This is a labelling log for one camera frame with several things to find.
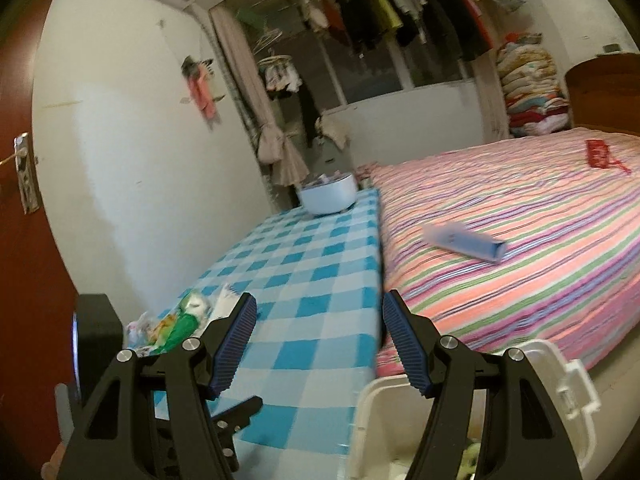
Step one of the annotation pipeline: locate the clear bag of snacks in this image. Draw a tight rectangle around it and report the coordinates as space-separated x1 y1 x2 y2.
125 312 160 356

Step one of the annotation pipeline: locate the green tissue pack bag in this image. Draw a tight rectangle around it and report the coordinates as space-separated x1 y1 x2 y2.
158 290 212 353

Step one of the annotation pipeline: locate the white paper bag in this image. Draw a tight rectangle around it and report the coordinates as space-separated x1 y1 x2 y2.
209 283 240 322

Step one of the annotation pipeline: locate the green plush toy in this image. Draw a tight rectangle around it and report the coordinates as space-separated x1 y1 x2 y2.
456 442 480 480

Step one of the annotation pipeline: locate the white plastic trash bin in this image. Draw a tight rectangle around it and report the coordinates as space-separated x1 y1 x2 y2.
344 339 602 480

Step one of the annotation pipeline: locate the red wooden door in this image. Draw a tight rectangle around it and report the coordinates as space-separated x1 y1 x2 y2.
1 0 77 479

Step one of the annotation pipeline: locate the striped pink bed sheet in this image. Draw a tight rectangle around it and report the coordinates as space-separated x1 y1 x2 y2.
370 128 639 367

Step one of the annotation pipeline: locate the white blue long box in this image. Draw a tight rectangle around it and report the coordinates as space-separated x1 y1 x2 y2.
422 222 508 263

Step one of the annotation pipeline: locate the white round bowl container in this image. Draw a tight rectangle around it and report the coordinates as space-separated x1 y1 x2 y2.
297 172 358 217

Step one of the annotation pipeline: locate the red pouch with tassel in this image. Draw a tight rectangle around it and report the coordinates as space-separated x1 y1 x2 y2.
586 139 631 174

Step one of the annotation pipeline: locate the round sock drying hanger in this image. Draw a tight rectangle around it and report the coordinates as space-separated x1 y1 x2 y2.
257 54 303 98

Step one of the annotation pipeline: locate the beige tied curtain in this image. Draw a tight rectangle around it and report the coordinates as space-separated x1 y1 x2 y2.
209 4 309 188

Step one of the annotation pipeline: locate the stack of folded quilts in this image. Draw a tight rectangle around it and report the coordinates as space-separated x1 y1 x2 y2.
497 32 570 138

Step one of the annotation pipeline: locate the right beige curtain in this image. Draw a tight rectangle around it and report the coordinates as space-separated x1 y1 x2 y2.
471 49 510 144

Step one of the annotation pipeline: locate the dark wooden headboard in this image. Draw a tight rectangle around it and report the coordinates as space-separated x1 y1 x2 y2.
565 53 640 136

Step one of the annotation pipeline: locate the hanging clothes row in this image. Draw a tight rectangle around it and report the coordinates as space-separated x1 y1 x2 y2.
297 0 526 62

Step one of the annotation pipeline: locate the metal door handle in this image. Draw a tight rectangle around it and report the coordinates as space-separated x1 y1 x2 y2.
1 132 42 214

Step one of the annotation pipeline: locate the pink cloth on wall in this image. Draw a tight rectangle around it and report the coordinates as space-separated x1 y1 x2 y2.
181 56 224 122

